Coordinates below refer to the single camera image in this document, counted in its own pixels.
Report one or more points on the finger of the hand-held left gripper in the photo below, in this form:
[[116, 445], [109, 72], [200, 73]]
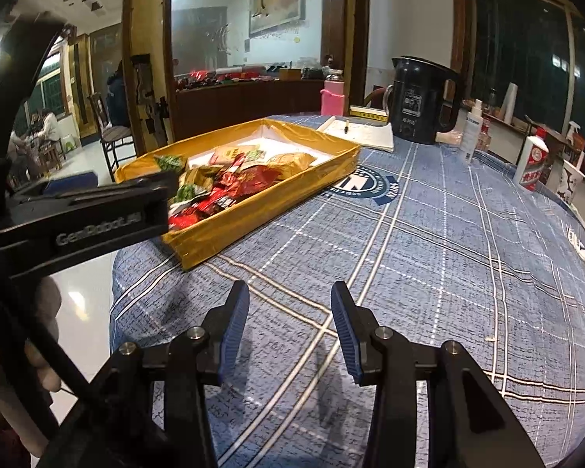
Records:
[[126, 187]]

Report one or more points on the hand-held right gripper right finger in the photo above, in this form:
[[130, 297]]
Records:
[[346, 331]]

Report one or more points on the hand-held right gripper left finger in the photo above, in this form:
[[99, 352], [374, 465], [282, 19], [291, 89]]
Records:
[[234, 326]]

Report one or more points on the green candy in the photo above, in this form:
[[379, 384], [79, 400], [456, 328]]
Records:
[[169, 162]]

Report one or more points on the long red-brown snack packet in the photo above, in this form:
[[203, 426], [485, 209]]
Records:
[[225, 179]]

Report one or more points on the gold cardboard tray box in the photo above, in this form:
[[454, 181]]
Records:
[[253, 224]]

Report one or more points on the dark red snack packet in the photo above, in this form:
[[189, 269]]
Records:
[[258, 179]]

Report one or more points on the person's left forearm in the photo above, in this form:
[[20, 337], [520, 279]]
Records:
[[0, 429]]

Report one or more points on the person's left hand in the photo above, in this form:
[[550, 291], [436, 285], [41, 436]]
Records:
[[44, 365]]

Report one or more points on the slatted wooden chair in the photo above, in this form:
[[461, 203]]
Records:
[[112, 136]]

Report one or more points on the blue plaid tablecloth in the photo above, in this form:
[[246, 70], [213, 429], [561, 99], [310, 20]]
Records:
[[443, 253]]

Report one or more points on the dark wooden sideboard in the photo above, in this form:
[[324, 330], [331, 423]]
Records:
[[243, 102]]

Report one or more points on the white notebook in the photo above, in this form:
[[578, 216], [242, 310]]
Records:
[[365, 137]]

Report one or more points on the long yellow box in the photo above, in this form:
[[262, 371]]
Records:
[[368, 113]]

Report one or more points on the pink water bottle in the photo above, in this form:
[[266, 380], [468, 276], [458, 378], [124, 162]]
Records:
[[332, 95]]

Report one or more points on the white spray bottle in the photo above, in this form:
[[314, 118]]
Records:
[[472, 136]]

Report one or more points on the small glass bottle red cap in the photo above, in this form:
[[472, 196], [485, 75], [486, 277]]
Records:
[[485, 139]]

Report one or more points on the round-back wooden chair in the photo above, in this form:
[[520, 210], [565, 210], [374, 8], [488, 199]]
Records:
[[375, 95]]

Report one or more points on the black electric kettle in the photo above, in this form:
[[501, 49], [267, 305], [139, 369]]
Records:
[[414, 102]]

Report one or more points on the white liquor bottle red label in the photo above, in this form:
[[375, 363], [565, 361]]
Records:
[[530, 163]]

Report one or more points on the floral paper cup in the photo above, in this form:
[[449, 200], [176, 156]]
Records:
[[569, 183]]

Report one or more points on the stack of white cups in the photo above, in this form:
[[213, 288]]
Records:
[[510, 102]]

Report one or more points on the trigger spray bottle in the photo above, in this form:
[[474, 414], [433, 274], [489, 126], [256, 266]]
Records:
[[574, 131]]

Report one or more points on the framed wall painting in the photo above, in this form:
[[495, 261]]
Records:
[[278, 0]]

